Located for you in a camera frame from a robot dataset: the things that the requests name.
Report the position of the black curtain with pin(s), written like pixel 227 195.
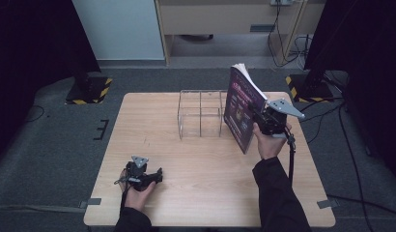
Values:
pixel 370 64
pixel 32 48

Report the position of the grey tape strip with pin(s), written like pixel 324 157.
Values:
pixel 91 202
pixel 328 203

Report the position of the light wooden desk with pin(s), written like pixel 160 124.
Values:
pixel 218 17

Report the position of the person's right hand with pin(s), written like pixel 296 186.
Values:
pixel 270 145

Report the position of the purple magazine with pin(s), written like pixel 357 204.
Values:
pixel 241 112

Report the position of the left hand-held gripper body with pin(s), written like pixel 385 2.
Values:
pixel 136 177

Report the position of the black stand base striped edge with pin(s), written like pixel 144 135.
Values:
pixel 310 90
pixel 90 92

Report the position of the person's left hand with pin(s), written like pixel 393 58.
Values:
pixel 136 198

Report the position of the clear acrylic file rack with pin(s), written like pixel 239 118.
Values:
pixel 201 114

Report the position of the white panel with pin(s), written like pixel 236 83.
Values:
pixel 122 29

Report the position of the white power strip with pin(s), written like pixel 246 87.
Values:
pixel 280 2

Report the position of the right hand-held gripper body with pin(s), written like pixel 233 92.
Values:
pixel 275 121

